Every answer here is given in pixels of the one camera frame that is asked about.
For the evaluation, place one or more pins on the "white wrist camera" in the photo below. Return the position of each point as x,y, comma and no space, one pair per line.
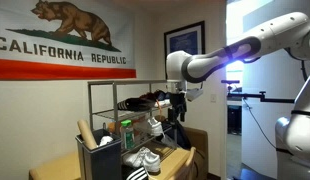
193,94

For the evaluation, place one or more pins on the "California Republic flag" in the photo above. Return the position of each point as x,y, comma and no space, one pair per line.
65,40

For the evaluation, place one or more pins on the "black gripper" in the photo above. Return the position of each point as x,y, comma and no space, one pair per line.
178,102

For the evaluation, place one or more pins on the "white sneaker on rack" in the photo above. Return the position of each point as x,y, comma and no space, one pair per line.
154,127

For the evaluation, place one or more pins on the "black striped slide sandal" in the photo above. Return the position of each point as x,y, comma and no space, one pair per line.
135,104

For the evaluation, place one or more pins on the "grey metal shoe rack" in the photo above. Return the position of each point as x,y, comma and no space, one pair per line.
116,115

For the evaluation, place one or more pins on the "cardboard tube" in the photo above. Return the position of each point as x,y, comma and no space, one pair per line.
86,134

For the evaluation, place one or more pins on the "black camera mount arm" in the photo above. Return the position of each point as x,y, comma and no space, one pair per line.
261,95

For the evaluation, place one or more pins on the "dark shoes on top shelf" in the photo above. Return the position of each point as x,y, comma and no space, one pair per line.
159,98

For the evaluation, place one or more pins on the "black striped shoe on table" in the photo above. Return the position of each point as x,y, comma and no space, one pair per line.
129,173

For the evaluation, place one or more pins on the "green cap plastic bottle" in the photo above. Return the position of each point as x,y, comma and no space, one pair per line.
127,134

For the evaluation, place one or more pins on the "dark grey bin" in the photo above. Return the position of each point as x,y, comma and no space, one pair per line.
102,163

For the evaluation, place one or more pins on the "white sneaker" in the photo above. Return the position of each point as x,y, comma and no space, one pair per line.
154,127
143,158

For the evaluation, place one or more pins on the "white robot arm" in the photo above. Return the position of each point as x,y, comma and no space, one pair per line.
290,32

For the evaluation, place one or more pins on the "framed blue picture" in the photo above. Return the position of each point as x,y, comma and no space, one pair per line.
189,38

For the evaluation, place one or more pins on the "white paper in bin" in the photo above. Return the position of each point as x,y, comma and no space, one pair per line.
105,140

